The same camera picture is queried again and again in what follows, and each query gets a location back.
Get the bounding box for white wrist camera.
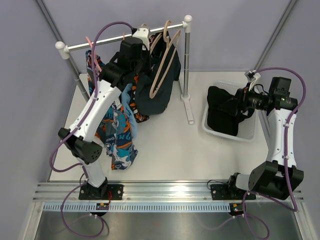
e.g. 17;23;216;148
244;70;261;91
132;26;150;51

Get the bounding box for white plastic basket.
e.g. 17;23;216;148
202;81;257;142

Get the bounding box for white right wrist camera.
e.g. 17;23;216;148
244;70;261;91

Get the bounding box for aluminium rail front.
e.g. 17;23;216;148
32;181;305;203

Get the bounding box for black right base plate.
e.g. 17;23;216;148
207;174;246;201

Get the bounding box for dark navy shorts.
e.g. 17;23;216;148
134;31;181;116

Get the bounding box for light blue shorts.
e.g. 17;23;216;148
120;83;138;139

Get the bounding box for beige hanger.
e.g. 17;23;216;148
140;24;163;54
149;19;181;99

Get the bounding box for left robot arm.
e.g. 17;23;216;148
58;36;150;200

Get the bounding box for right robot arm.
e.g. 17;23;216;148
217;77;304;200

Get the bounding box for white slotted cable duct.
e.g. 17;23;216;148
43;202;231;213

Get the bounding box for skull print colourful shorts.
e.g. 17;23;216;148
86;49;139;171

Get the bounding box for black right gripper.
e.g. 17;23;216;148
218;82;267;117

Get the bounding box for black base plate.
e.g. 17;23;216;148
207;174;246;201
78;182;124;201

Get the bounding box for orange black camouflage shorts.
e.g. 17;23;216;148
129;75;150;123

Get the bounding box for pink hanger left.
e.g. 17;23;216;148
85;36;102;73

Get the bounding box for white clothes rack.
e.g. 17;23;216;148
55;14;195;125

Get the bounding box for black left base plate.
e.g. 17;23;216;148
78;182;124;201

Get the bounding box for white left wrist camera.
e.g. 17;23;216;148
132;26;150;51

